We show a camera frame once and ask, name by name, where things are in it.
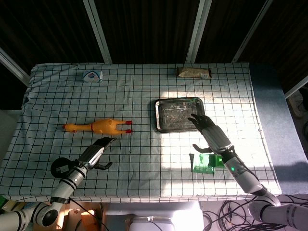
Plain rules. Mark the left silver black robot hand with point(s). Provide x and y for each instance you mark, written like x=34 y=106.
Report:
x=96 y=151

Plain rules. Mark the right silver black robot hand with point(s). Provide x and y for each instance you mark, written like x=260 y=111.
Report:
x=214 y=134

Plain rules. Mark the yellow rubber chicken toy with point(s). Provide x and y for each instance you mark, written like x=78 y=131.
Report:
x=103 y=126

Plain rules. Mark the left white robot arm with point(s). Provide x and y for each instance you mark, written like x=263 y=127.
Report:
x=67 y=184

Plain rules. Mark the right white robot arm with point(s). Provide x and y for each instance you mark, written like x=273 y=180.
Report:
x=245 y=179

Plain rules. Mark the metal rectangular tray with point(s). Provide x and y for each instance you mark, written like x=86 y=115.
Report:
x=173 y=115

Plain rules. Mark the green packaged item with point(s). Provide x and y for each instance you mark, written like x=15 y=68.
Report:
x=204 y=164

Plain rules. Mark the blue table cover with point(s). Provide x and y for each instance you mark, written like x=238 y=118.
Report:
x=272 y=115

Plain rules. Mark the white black checkered tablecloth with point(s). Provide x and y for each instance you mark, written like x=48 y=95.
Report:
x=134 y=101

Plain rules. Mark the brown cardboard box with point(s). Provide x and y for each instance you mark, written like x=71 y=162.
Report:
x=86 y=216

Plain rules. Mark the brown snack package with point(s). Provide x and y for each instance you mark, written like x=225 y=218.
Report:
x=192 y=72

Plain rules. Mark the blue white tissue packet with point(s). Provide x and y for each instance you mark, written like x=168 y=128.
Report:
x=92 y=76

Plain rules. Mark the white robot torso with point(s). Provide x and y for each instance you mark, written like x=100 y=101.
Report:
x=151 y=223

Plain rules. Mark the dark brown curtain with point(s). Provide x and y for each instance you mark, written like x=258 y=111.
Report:
x=149 y=29

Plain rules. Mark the white aluminium frame post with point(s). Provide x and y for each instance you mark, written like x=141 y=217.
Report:
x=297 y=87
x=14 y=67
x=97 y=31
x=252 y=31
x=198 y=31

